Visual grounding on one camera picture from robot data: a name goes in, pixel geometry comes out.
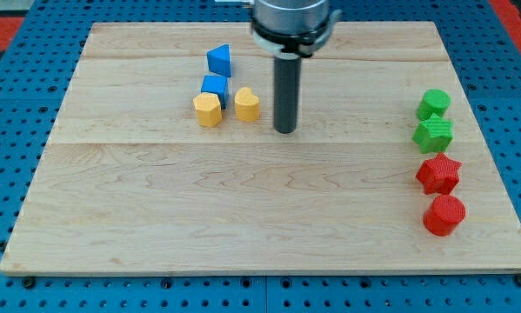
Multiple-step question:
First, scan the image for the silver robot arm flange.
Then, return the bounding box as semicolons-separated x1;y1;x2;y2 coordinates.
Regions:
233;0;343;60

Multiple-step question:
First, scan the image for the yellow heart block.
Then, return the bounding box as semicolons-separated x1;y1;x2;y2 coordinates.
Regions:
234;87;260;122

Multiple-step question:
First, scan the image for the yellow pentagon block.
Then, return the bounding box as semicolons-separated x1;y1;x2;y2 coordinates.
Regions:
193;92;223;127

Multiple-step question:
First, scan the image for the blue cube block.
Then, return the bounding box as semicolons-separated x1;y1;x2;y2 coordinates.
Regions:
201;75;229;110

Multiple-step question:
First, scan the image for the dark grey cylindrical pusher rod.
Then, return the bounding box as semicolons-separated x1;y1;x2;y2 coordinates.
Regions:
273;57;302;134

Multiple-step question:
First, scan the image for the blue triangular prism block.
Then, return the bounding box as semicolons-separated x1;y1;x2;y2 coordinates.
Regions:
206;43;231;77

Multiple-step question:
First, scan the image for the light wooden board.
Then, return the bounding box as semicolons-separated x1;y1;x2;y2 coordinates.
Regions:
0;22;521;276

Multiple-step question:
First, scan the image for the green star block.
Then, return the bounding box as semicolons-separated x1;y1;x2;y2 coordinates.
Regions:
412;113;454;154

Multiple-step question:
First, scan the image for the red star block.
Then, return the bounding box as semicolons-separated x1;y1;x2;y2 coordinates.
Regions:
416;152;462;195

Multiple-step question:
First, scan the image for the green cylinder block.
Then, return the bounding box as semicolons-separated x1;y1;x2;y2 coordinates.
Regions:
416;89;451;121

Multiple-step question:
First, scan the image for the red cylinder block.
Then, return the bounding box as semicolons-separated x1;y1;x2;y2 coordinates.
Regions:
423;195;466;236

